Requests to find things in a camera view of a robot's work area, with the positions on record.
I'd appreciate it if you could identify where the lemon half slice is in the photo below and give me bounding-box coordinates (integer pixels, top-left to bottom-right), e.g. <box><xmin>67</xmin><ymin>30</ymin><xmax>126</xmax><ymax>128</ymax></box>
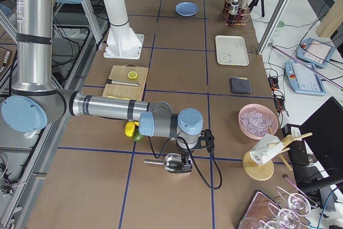
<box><xmin>128</xmin><ymin>71</ymin><xmax>138</xmax><ymax>79</ymax></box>

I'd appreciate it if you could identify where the aluminium frame post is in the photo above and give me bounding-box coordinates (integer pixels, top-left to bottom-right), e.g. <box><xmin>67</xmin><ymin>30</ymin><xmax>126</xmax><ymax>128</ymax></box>
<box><xmin>257</xmin><ymin>0</ymin><xmax>290</xmax><ymax>55</ymax></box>

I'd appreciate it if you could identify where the clear wine glass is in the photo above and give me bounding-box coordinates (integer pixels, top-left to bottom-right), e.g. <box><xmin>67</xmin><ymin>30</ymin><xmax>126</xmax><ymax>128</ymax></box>
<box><xmin>277</xmin><ymin>186</ymin><xmax>318</xmax><ymax>217</ymax></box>
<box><xmin>267</xmin><ymin>202</ymin><xmax>301</xmax><ymax>229</ymax></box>

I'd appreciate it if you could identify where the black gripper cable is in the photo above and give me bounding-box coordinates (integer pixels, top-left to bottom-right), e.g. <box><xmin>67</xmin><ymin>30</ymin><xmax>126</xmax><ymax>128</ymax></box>
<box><xmin>150</xmin><ymin>136</ymin><xmax>223</xmax><ymax>189</ymax></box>

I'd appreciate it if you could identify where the black laptop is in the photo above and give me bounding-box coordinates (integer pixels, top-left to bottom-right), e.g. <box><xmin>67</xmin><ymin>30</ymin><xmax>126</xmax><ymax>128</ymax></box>
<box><xmin>289</xmin><ymin>97</ymin><xmax>342</xmax><ymax>193</ymax></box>

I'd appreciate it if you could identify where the grey folded cloth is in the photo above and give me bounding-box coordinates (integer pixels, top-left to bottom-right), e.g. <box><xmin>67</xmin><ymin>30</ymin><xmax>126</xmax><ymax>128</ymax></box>
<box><xmin>229</xmin><ymin>77</ymin><xmax>252</xmax><ymax>94</ymax></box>

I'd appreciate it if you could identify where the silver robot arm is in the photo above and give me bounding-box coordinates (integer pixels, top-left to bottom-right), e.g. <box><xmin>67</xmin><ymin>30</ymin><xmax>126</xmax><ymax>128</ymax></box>
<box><xmin>1</xmin><ymin>0</ymin><xmax>203</xmax><ymax>173</ymax></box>

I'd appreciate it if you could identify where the yellow lemon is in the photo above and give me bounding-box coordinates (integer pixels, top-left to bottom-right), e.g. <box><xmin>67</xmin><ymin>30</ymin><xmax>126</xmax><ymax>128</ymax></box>
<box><xmin>124</xmin><ymin>121</ymin><xmax>136</xmax><ymax>137</ymax></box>

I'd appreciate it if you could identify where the white paper carton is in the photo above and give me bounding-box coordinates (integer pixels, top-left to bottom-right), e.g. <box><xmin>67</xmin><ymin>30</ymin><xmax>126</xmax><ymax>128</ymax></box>
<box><xmin>249</xmin><ymin>134</ymin><xmax>284</xmax><ymax>165</ymax></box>

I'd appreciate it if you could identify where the copper wire bottle rack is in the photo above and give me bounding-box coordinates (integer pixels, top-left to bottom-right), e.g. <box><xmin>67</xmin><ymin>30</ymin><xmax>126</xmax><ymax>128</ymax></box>
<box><xmin>223</xmin><ymin>0</ymin><xmax>250</xmax><ymax>26</ymax></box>

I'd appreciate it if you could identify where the blue round plate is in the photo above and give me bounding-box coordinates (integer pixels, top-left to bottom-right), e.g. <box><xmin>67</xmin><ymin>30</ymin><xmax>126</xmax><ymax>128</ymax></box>
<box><xmin>175</xmin><ymin>2</ymin><xmax>198</xmax><ymax>17</ymax></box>

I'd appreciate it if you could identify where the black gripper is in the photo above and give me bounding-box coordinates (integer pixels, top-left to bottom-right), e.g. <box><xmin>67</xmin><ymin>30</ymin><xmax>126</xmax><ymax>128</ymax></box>
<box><xmin>181</xmin><ymin>154</ymin><xmax>192</xmax><ymax>173</ymax></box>

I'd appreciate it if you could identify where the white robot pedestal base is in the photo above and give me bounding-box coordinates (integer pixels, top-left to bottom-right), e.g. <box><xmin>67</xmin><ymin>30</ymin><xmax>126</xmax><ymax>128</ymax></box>
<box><xmin>103</xmin><ymin>0</ymin><xmax>144</xmax><ymax>60</ymax></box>

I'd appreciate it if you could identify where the wooden cutting board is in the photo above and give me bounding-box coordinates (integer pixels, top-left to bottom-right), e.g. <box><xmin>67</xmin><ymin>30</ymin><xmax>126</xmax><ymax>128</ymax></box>
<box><xmin>102</xmin><ymin>65</ymin><xmax>148</xmax><ymax>101</ymax></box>

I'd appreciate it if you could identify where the cream bear tray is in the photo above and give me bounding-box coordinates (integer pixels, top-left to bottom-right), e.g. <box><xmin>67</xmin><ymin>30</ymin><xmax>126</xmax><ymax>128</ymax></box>
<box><xmin>215</xmin><ymin>35</ymin><xmax>249</xmax><ymax>67</ymax></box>

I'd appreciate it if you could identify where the blue teach pendant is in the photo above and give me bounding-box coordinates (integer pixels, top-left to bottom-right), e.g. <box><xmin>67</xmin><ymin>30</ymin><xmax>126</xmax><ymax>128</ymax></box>
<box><xmin>285</xmin><ymin>61</ymin><xmax>326</xmax><ymax>96</ymax></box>
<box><xmin>296</xmin><ymin>38</ymin><xmax>336</xmax><ymax>68</ymax></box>

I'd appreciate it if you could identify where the dark drink bottle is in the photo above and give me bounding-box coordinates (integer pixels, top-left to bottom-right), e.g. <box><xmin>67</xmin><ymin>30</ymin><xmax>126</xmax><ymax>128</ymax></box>
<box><xmin>223</xmin><ymin>0</ymin><xmax>233</xmax><ymax>15</ymax></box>
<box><xmin>229</xmin><ymin>0</ymin><xmax>239</xmax><ymax>21</ymax></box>

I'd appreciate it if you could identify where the steel rod black tip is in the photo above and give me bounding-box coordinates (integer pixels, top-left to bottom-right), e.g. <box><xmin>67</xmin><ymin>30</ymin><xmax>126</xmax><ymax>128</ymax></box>
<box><xmin>106</xmin><ymin>79</ymin><xmax>140</xmax><ymax>86</ymax></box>

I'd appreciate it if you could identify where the yellow plastic knife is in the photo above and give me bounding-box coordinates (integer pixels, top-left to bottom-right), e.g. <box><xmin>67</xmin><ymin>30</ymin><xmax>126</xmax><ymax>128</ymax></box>
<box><xmin>107</xmin><ymin>95</ymin><xmax>131</xmax><ymax>100</ymax></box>

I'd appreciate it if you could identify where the steel scoop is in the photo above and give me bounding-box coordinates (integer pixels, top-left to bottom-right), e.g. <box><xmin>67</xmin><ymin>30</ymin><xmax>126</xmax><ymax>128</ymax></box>
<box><xmin>144</xmin><ymin>153</ymin><xmax>184</xmax><ymax>174</ymax></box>

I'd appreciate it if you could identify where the wooden round stand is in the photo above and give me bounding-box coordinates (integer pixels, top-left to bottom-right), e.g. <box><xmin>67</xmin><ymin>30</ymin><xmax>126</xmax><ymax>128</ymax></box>
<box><xmin>242</xmin><ymin>132</ymin><xmax>312</xmax><ymax>181</ymax></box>

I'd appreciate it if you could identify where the pink bowl of ice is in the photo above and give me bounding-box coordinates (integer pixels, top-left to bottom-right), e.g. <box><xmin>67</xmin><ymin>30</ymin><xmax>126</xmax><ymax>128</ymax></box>
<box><xmin>238</xmin><ymin>104</ymin><xmax>279</xmax><ymax>139</ymax></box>

